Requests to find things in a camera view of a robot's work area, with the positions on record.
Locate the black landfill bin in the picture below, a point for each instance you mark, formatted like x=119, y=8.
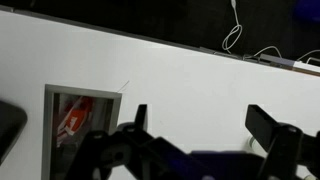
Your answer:
x=10, y=126

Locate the orange white wrapper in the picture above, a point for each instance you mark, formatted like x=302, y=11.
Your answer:
x=76, y=116

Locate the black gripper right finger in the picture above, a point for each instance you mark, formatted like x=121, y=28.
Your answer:
x=261, y=125

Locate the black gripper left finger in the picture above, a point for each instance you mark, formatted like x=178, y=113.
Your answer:
x=141, y=116

